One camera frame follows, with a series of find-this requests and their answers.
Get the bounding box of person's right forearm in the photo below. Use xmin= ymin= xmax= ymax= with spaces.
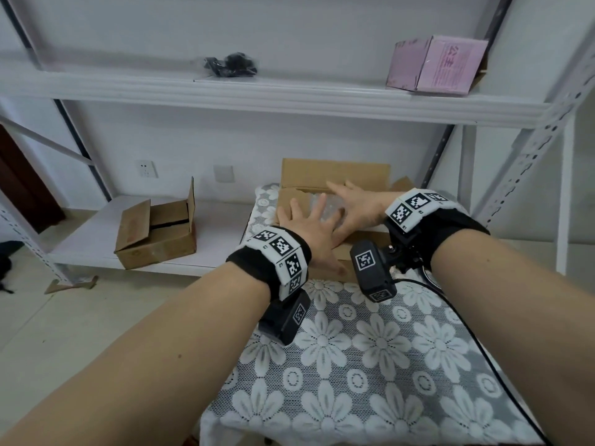
xmin=430 ymin=229 xmax=595 ymax=446

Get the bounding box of white metal shelving rack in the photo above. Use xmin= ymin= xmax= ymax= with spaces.
xmin=555 ymin=115 xmax=595 ymax=277
xmin=0 ymin=0 xmax=595 ymax=293

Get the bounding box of person's left hand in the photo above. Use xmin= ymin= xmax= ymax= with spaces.
xmin=288 ymin=197 xmax=348 ymax=276

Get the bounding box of pink paper box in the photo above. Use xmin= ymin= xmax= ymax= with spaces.
xmin=386 ymin=34 xmax=489 ymax=96

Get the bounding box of black left wrist strap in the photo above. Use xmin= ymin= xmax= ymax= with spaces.
xmin=226 ymin=225 xmax=312 ymax=302

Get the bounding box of black cable bundle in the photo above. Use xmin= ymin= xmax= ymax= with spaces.
xmin=203 ymin=51 xmax=259 ymax=79

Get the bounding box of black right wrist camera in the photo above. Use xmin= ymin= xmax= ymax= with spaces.
xmin=349 ymin=241 xmax=399 ymax=304

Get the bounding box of person's left forearm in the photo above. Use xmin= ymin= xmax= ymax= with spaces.
xmin=0 ymin=262 xmax=273 ymax=446

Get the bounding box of black right camera cable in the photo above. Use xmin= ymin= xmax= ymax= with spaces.
xmin=395 ymin=269 xmax=552 ymax=446

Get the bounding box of white floral lace tablecloth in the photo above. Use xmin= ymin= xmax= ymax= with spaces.
xmin=200 ymin=183 xmax=547 ymax=446

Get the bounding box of brown cardboard box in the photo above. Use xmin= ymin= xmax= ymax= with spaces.
xmin=274 ymin=157 xmax=417 ymax=283

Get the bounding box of dark wooden door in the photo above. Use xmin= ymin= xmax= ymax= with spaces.
xmin=0 ymin=125 xmax=66 ymax=235

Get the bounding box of large bubble wrap sheet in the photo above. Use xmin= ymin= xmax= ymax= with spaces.
xmin=299 ymin=192 xmax=350 ymax=224

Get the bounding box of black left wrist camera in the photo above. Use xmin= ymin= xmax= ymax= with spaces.
xmin=258 ymin=290 xmax=311 ymax=347

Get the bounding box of black right wrist strap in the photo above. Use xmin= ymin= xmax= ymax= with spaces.
xmin=384 ymin=188 xmax=490 ymax=274

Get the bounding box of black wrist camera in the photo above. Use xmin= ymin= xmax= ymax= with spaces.
xmin=349 ymin=241 xmax=399 ymax=304
xmin=258 ymin=290 xmax=311 ymax=347

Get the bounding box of person's right hand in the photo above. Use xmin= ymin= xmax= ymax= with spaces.
xmin=325 ymin=180 xmax=396 ymax=245

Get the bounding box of small worn cardboard carton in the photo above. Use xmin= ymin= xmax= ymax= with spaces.
xmin=113 ymin=177 xmax=198 ymax=271

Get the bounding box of black bag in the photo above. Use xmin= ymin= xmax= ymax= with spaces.
xmin=0 ymin=240 xmax=24 ymax=295

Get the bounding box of black wrist strap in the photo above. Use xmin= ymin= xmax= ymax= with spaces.
xmin=226 ymin=225 xmax=312 ymax=302
xmin=384 ymin=188 xmax=490 ymax=274

